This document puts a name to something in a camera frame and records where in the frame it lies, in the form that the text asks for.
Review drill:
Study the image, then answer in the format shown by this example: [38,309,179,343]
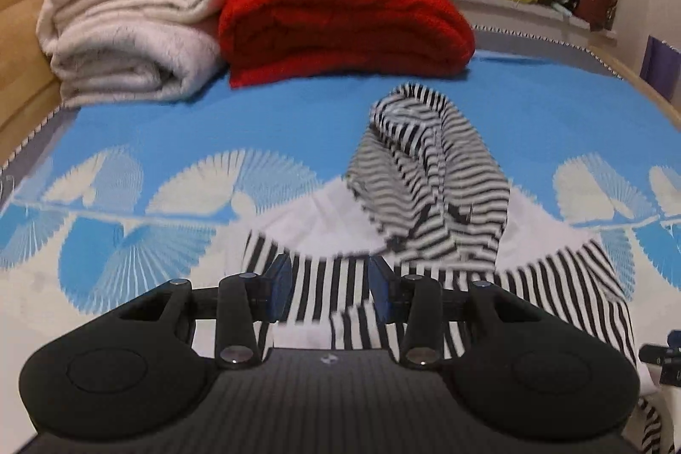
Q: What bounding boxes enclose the striped hoodie with white vest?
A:
[241,82,666,454]

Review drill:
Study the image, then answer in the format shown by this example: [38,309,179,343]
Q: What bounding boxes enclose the blue white patterned bedspread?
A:
[1,29,680,453]

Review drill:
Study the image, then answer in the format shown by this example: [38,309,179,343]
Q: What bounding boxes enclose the red folded blanket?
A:
[218,0,475,89]

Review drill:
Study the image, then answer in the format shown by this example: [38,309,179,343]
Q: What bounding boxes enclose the cream folded blanket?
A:
[36,0,226,107]

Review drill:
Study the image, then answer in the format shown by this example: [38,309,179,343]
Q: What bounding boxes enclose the purple bag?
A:
[639,36,681,101]

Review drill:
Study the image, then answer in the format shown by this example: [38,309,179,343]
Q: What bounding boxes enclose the wooden bed headboard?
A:
[0,0,60,163]

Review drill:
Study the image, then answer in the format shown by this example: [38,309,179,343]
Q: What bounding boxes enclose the wooden bed frame edge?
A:
[587,46,681,130]

